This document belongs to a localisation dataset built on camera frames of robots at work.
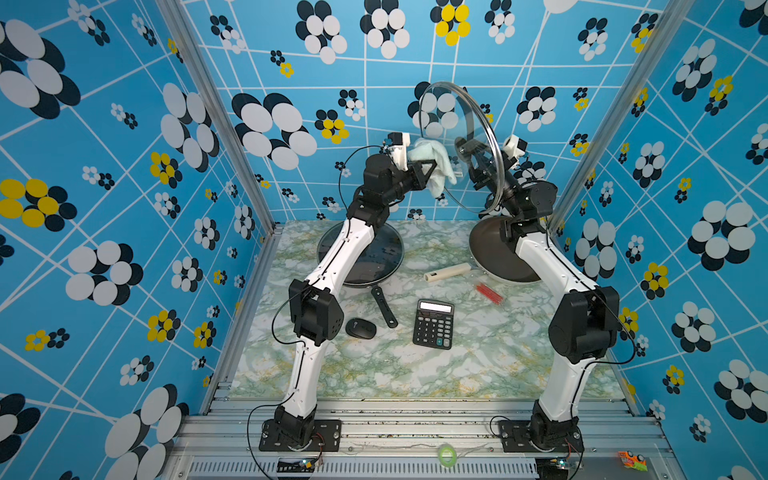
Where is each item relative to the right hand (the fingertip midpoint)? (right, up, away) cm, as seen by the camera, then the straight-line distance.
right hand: (474, 145), depth 64 cm
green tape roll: (-3, -72, +7) cm, 72 cm away
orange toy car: (+38, -72, +4) cm, 81 cm away
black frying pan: (-23, -35, +27) cm, 50 cm away
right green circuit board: (+20, -75, +6) cm, 78 cm away
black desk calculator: (-5, -46, +27) cm, 53 cm away
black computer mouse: (-28, -47, +26) cm, 60 cm away
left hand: (-5, 0, +11) cm, 12 cm away
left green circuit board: (-42, -75, +7) cm, 86 cm away
